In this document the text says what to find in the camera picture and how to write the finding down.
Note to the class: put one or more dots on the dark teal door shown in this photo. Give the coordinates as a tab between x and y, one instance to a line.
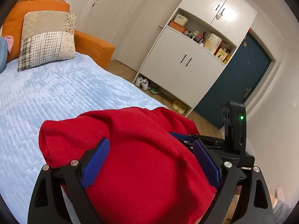
237	81

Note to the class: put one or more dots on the yellow slippers pair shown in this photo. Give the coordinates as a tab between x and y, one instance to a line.
179	107

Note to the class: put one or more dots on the white storage cabinet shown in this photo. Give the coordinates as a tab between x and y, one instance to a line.
185	68

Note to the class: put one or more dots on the light blue bed cover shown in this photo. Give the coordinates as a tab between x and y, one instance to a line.
54	91

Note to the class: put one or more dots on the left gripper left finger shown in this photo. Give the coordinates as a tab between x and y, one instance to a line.
47	203

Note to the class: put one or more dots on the beige plaid patchwork pillow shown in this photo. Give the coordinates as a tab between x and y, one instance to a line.
47	36

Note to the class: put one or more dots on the white sneakers pair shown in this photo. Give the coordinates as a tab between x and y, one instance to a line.
143	83

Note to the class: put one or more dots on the red pants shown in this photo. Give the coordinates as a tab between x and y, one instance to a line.
148	176

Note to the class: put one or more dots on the pink plush toy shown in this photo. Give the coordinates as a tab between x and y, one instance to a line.
10	43

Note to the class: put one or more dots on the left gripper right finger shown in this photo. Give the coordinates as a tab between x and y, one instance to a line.
254	204

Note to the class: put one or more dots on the blue ring plush toy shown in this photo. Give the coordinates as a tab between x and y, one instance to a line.
3	53

